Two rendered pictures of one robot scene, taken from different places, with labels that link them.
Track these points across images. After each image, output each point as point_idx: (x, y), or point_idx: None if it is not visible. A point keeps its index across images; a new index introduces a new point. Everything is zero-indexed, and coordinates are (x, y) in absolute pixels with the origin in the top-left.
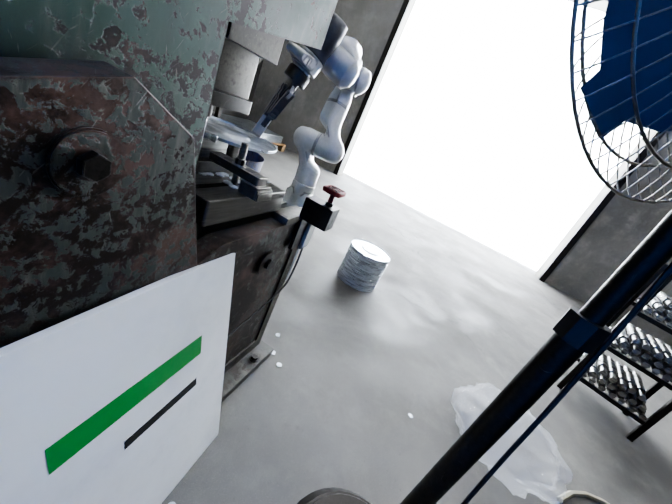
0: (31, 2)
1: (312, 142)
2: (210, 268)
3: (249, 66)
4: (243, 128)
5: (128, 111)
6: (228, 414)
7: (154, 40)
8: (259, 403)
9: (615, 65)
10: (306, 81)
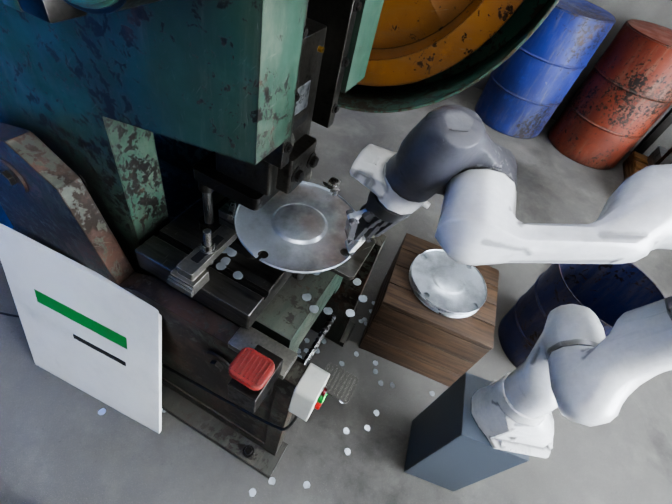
0: (13, 101)
1: (553, 342)
2: (127, 297)
3: None
4: None
5: (12, 158)
6: (179, 439)
7: (62, 123)
8: (193, 472)
9: None
10: (381, 211)
